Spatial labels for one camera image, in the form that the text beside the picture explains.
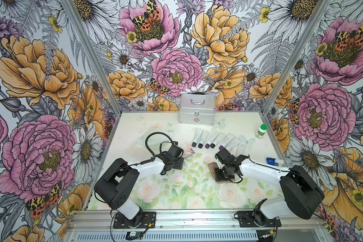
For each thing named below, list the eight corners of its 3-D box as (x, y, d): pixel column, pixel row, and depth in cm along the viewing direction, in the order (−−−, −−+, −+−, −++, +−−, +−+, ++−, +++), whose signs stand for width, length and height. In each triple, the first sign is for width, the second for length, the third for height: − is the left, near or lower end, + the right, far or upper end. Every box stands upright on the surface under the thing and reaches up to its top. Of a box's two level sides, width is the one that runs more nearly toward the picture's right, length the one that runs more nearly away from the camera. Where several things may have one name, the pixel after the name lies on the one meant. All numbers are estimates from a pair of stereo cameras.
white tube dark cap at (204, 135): (194, 146, 104) (194, 144, 102) (203, 130, 113) (203, 128, 111) (201, 149, 102) (201, 147, 101) (209, 132, 111) (210, 131, 110)
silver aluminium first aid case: (179, 125, 116) (179, 110, 104) (180, 109, 127) (179, 93, 115) (214, 125, 116) (217, 110, 104) (211, 109, 127) (214, 93, 115)
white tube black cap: (209, 146, 103) (209, 144, 102) (220, 133, 111) (221, 131, 109) (214, 149, 102) (215, 148, 100) (226, 136, 109) (226, 134, 108)
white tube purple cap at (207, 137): (205, 148, 103) (205, 146, 101) (203, 131, 112) (203, 129, 110) (213, 148, 103) (213, 146, 101) (210, 131, 112) (211, 129, 110)
